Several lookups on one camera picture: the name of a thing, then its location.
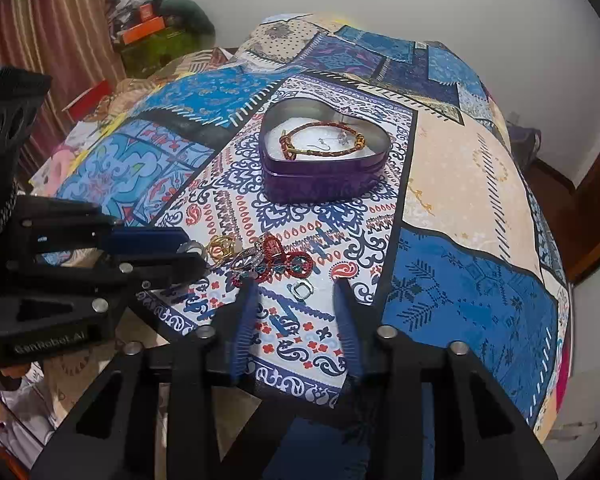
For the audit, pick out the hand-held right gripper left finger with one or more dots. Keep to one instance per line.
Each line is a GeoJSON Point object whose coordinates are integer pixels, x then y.
{"type": "Point", "coordinates": [242, 322]}

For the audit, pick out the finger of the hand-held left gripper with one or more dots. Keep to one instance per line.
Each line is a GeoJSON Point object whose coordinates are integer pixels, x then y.
{"type": "Point", "coordinates": [147, 241]}
{"type": "Point", "coordinates": [170, 266]}

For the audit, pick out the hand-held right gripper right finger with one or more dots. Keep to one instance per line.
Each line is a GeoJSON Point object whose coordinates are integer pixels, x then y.
{"type": "Point", "coordinates": [349, 332]}

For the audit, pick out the red teal beaded earring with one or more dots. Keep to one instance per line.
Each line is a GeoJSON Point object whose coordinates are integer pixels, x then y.
{"type": "Point", "coordinates": [240, 277]}

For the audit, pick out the red beaded fan earring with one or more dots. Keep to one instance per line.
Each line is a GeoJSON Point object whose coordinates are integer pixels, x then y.
{"type": "Point", "coordinates": [271, 247]}

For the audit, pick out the red beaded round earring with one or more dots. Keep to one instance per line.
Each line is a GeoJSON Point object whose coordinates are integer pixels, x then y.
{"type": "Point", "coordinates": [300, 265]}

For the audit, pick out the purple heart-shaped tin box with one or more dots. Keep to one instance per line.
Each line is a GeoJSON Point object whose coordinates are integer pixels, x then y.
{"type": "Point", "coordinates": [320, 180]}

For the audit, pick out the red flat box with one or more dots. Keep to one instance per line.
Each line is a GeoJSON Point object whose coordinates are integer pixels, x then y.
{"type": "Point", "coordinates": [87, 97]}

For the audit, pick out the striped brown curtain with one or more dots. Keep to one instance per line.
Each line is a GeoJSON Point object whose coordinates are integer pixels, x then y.
{"type": "Point", "coordinates": [55, 25]}

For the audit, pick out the blue patchwork bedspread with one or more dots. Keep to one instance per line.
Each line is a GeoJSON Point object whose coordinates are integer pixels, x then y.
{"type": "Point", "coordinates": [455, 270]}

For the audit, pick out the orange box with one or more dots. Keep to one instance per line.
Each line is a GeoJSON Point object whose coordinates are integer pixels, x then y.
{"type": "Point", "coordinates": [142, 29]}

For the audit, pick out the pile of papers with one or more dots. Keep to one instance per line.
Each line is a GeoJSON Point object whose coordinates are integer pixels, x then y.
{"type": "Point", "coordinates": [137, 2]}

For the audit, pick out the floral beige cloth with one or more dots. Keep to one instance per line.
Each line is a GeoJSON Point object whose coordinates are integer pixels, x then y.
{"type": "Point", "coordinates": [195, 62]}

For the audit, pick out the silver hook earring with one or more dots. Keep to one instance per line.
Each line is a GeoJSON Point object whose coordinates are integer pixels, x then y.
{"type": "Point", "coordinates": [336, 139]}

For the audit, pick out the green bag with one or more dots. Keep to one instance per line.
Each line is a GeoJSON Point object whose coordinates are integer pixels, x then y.
{"type": "Point", "coordinates": [180, 35]}

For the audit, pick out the pink white cloth pile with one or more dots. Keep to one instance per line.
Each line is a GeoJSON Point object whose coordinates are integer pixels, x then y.
{"type": "Point", "coordinates": [10, 410]}

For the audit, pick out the dark purple bag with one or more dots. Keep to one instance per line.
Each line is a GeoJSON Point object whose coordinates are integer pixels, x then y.
{"type": "Point", "coordinates": [524, 142]}

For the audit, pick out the brown wooden door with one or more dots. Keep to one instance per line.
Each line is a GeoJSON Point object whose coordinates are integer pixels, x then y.
{"type": "Point", "coordinates": [590, 215]}

